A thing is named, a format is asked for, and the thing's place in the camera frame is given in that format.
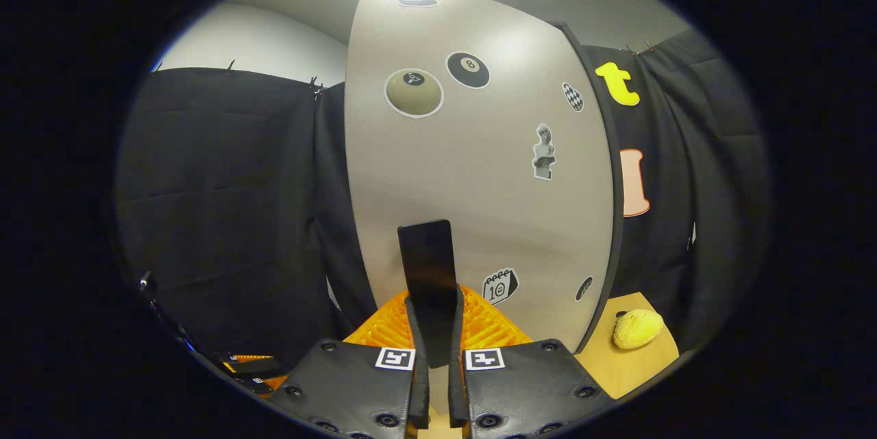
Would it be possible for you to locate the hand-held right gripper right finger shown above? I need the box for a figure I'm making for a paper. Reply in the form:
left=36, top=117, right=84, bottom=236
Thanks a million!
left=447, top=284, right=615, bottom=439

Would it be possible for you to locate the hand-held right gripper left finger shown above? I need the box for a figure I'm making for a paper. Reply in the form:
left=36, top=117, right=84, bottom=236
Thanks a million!
left=266, top=292, right=431, bottom=439

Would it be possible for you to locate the black door handle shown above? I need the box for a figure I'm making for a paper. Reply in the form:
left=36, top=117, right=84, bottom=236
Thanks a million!
left=397, top=219, right=458, bottom=368

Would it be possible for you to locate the grey cabinet door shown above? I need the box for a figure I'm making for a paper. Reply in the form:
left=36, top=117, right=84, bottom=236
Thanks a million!
left=344, top=0, right=615, bottom=358

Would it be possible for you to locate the black backdrop cloth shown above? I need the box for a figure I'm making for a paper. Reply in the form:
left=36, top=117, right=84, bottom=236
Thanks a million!
left=116, top=28, right=768, bottom=364

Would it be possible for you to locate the yellow foam bun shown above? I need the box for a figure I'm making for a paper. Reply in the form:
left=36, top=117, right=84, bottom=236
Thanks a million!
left=613, top=309, right=665, bottom=349

